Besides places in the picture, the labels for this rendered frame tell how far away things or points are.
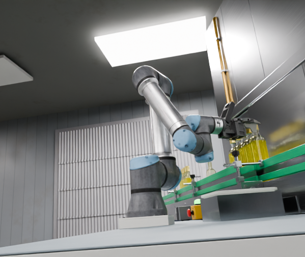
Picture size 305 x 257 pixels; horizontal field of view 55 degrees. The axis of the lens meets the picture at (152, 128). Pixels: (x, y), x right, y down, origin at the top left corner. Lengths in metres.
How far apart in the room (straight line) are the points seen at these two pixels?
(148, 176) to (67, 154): 4.21
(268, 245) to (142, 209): 0.78
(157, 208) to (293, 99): 0.73
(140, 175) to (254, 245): 0.81
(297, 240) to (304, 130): 1.02
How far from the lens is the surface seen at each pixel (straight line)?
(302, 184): 1.06
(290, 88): 1.40
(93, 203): 4.93
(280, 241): 0.32
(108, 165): 4.91
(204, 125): 1.18
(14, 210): 5.66
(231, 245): 0.32
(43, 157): 5.51
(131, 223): 1.06
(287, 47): 1.49
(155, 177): 1.10
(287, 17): 1.52
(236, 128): 1.28
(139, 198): 1.08
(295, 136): 1.37
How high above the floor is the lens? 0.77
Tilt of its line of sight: 17 degrees up
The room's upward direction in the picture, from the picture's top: 5 degrees counter-clockwise
